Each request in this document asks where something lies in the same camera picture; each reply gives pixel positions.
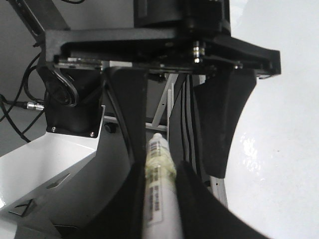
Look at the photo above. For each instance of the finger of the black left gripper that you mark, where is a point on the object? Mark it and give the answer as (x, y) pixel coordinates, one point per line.
(127, 90)
(220, 102)

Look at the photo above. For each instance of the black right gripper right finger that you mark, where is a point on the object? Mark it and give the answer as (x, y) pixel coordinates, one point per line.
(202, 215)

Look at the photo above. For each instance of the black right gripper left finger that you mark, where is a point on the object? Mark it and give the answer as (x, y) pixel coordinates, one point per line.
(122, 217)

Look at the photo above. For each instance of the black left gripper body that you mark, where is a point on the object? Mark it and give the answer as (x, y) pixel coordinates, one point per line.
(188, 36)

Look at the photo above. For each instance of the white whiteboard marker pen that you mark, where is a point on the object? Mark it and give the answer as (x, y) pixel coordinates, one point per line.
(161, 215)

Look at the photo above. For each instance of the grey metal table leg frame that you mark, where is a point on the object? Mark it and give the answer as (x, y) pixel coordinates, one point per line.
(161, 97)

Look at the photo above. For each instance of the white robot base bracket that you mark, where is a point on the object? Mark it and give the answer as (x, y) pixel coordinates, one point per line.
(56, 184)

